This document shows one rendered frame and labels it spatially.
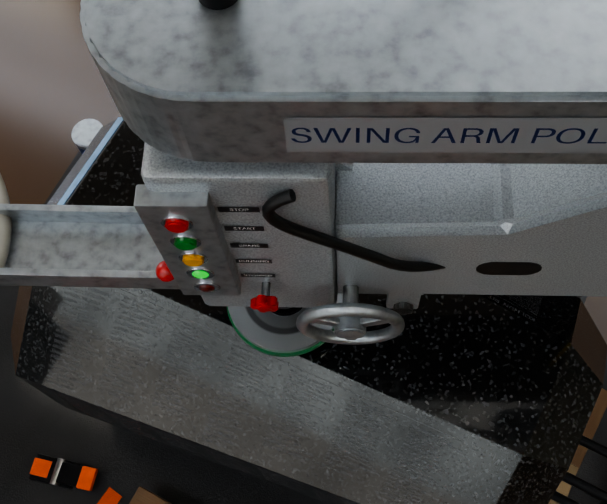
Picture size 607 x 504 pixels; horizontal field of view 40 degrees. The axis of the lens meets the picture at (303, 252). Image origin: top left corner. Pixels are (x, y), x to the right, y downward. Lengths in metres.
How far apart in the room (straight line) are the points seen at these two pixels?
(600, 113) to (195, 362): 1.06
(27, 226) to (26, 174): 1.37
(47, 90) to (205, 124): 2.19
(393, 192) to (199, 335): 0.69
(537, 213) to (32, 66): 2.27
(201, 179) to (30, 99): 2.10
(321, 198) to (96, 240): 0.58
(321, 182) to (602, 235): 0.36
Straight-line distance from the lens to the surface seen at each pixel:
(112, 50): 0.77
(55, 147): 2.80
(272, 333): 1.48
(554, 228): 0.99
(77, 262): 1.37
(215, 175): 0.86
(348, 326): 1.12
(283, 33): 0.75
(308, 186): 0.85
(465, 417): 1.51
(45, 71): 2.98
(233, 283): 1.08
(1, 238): 1.40
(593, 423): 2.27
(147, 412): 1.74
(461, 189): 1.01
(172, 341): 1.63
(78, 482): 2.35
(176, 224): 0.90
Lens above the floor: 2.29
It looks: 67 degrees down
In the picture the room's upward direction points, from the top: 8 degrees counter-clockwise
